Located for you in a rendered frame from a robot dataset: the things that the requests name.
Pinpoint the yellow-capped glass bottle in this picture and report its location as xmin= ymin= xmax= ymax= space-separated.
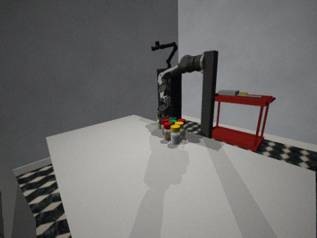
xmin=174 ymin=122 xmax=183 ymax=140

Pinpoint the small glass bottle with yellow cap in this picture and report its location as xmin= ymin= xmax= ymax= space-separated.
xmin=170 ymin=125 xmax=180 ymax=145

